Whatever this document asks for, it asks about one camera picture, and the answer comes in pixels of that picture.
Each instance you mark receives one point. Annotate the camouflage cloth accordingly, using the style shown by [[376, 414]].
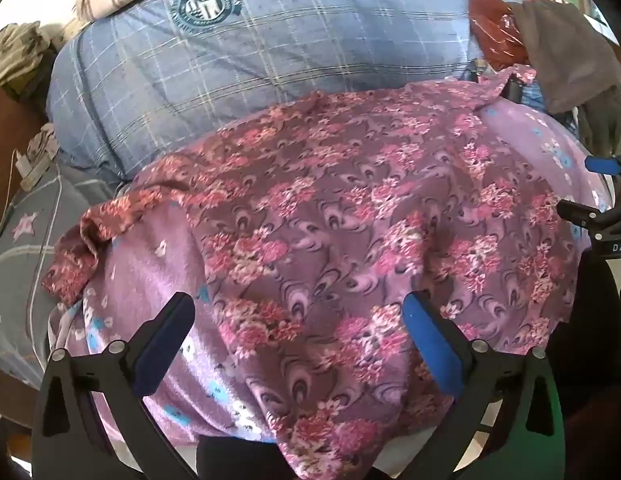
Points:
[[15, 52]]

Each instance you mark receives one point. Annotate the pink floral garment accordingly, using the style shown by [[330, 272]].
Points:
[[315, 220]]

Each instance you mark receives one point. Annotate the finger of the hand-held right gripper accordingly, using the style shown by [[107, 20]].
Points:
[[583, 212], [603, 165]]

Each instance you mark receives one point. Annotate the grey hanging cloth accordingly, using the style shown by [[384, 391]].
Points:
[[565, 60]]

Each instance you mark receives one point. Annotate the white charger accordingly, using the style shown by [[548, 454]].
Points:
[[30, 170]]

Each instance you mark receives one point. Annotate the grey star-print cloth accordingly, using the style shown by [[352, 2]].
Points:
[[20, 250]]

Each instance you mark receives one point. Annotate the purple flowered bed sheet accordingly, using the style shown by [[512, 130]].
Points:
[[155, 280]]

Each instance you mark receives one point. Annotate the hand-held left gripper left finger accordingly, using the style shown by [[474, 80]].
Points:
[[163, 350]]

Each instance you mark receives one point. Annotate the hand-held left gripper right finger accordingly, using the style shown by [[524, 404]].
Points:
[[435, 355]]

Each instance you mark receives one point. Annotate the red patterned cloth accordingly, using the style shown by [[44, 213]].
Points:
[[490, 25]]

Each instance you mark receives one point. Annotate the blue plaid quilt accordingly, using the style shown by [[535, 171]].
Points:
[[290, 50]]

